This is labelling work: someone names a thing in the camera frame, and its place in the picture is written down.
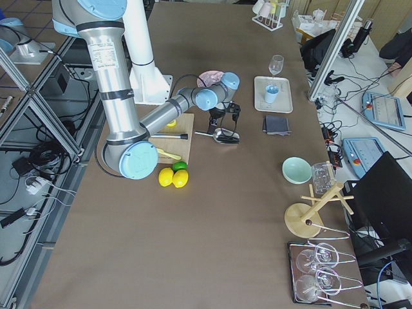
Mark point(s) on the yellow lemon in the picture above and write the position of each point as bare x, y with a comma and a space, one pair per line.
180, 178
165, 177

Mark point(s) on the cream rabbit serving tray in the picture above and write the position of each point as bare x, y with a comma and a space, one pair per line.
283, 102

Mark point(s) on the green lime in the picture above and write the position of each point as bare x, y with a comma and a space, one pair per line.
177, 166

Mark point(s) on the clear wine glass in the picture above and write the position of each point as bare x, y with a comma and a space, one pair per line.
275, 66

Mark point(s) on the light blue plastic cup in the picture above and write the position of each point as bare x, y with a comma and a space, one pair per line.
270, 98

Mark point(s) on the glass rack tray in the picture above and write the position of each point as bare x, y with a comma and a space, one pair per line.
315, 280

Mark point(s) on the wooden mug tree stand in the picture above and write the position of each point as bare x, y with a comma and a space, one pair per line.
304, 221

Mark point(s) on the stainless steel ice scoop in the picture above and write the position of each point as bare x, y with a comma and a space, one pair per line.
222, 136

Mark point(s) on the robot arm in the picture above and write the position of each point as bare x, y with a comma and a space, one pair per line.
119, 46

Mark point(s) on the white wire cup rack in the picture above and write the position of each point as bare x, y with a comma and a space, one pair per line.
269, 14

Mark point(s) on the mint green bowl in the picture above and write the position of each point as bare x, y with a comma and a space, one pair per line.
296, 170

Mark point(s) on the blue teach pendant tablet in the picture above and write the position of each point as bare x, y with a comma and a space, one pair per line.
383, 110

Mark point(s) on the wooden cutting board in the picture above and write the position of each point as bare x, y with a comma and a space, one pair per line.
181, 145

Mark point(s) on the clear plastic ice cubes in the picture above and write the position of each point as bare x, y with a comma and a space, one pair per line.
272, 89

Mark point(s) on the pink plastic bowl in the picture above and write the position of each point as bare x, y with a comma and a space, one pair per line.
209, 78

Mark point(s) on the half cut lemon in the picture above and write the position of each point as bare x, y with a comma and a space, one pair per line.
172, 123

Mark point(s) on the yellow plastic knife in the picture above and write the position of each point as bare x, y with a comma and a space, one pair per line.
169, 155

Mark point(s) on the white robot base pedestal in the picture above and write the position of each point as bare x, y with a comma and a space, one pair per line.
149, 85

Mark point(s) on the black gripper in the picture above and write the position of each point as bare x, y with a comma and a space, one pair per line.
216, 113

